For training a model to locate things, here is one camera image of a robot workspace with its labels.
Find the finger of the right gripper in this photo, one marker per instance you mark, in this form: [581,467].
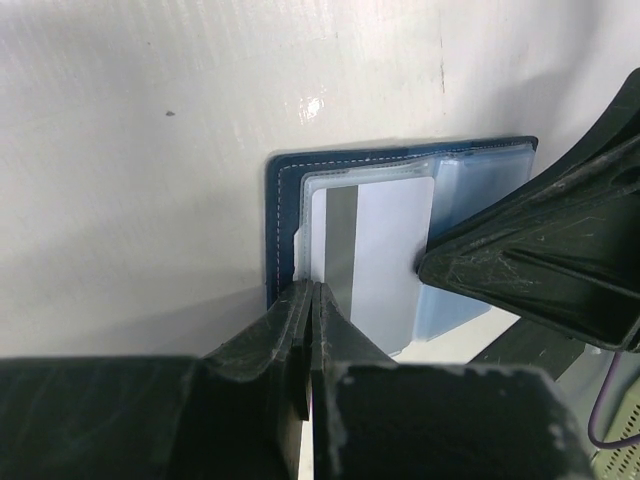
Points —
[586,160]

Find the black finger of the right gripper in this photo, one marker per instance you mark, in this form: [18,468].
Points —
[563,252]

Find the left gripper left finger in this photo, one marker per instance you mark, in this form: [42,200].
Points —
[236,413]

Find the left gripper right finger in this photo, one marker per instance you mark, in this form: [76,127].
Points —
[374,418]

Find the blue leather card holder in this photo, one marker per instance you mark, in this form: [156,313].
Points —
[469,175]

